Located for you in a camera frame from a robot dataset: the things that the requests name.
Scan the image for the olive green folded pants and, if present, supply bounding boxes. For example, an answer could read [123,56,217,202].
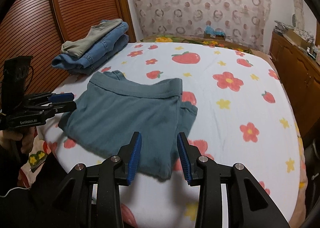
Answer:
[61,19,123,58]

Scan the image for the teal pants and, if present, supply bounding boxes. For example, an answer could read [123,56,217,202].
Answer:
[59,71,197,180]

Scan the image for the cardboard box with blue cloth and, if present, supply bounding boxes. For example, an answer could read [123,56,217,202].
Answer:
[204,25,226,40]

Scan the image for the wooden low cabinet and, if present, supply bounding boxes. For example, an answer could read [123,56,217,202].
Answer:
[270,32,319,144]

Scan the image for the patterned pink circle curtain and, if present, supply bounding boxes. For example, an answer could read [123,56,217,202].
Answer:
[133,0,271,50]

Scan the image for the cardboard box on cabinet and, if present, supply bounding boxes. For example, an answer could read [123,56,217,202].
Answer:
[283,29,312,50]

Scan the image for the wooden slatted wardrobe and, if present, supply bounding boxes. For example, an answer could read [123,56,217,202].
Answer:
[1,0,132,93]

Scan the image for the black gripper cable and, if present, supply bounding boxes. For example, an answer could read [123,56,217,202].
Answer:
[0,186,32,198]

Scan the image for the person left hand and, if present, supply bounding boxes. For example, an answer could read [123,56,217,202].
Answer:
[1,127,35,153]

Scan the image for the blue denim folded jeans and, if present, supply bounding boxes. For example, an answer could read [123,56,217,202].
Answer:
[52,21,129,75]

